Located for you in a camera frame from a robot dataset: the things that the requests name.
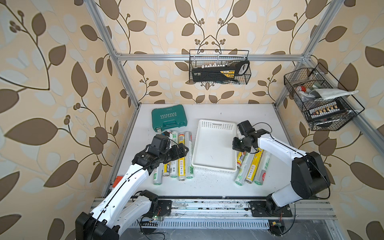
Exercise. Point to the red cube plug adapter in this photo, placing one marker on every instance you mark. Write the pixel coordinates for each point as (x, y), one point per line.
(117, 180)

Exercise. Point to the right aluminium frame post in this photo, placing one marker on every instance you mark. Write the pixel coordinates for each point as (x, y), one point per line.
(326, 9)

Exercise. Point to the yellow red wrap roll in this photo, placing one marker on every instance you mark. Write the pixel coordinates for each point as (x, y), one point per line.
(166, 168)

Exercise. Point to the black wire basket right wall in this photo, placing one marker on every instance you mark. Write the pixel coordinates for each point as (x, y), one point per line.
(301, 82)

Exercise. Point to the green plastic tool case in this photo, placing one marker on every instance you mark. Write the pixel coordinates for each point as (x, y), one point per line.
(169, 118)

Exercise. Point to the socket bit set tray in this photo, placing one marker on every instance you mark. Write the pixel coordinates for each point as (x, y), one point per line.
(327, 110)

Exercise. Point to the black wire basket wall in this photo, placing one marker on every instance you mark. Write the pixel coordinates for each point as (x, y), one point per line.
(193, 62)
(301, 82)

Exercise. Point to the white barcode wrap roll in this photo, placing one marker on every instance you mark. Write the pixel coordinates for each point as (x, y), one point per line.
(158, 174)

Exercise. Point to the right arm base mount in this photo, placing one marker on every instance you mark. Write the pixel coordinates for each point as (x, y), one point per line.
(269, 209)

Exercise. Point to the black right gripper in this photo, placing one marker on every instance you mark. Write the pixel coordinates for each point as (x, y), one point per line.
(235, 145)

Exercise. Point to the white folded paper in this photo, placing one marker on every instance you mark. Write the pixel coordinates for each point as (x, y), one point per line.
(328, 94)

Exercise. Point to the white green label wrap roll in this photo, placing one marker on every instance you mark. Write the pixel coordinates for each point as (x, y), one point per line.
(174, 164)

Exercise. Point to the white perforated plastic basket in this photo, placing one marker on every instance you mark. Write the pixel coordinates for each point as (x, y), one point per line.
(213, 149)

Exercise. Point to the aluminium frame post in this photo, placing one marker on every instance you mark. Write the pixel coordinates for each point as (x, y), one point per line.
(104, 34)
(326, 9)

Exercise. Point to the black wire basket back wall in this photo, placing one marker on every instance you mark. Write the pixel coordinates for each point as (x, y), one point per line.
(193, 62)

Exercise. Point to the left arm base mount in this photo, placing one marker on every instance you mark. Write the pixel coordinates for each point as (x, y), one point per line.
(159, 207)

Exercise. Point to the black yellow tool in basket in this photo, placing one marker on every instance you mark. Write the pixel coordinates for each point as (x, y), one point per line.
(228, 73)

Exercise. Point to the yellow red wrap box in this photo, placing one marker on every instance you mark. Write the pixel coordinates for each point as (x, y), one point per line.
(240, 159)

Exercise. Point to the white green roll group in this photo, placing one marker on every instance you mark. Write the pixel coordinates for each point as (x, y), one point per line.
(243, 171)

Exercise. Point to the horizontal aluminium frame bar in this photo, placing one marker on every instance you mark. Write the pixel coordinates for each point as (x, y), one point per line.
(179, 57)

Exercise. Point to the green white roll far right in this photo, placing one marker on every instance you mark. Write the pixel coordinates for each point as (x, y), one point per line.
(262, 169)

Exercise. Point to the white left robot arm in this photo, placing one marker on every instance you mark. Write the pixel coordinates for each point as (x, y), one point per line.
(110, 219)

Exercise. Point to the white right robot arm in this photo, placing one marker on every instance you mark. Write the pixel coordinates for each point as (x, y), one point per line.
(308, 173)

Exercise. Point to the yellow wrap roll group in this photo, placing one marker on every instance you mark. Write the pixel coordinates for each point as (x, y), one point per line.
(182, 161)
(254, 166)

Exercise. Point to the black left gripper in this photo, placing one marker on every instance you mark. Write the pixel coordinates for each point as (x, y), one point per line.
(175, 152)

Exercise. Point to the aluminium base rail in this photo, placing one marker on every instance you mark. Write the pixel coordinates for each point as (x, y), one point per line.
(221, 213)

